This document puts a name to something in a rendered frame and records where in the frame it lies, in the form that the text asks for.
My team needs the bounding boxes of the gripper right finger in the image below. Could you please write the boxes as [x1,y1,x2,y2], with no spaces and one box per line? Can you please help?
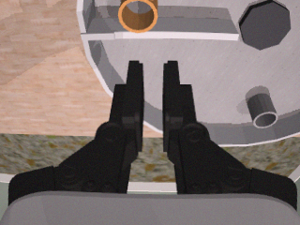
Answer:
[162,61,297,212]

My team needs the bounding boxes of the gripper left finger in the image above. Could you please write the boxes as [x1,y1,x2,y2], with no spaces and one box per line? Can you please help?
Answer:
[8,60,144,205]

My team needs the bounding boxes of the bronze bushing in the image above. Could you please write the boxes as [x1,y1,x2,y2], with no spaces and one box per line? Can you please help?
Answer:
[118,0,158,33]

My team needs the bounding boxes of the grey metal ring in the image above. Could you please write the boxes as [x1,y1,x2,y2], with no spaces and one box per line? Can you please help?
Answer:
[247,93,278,128]

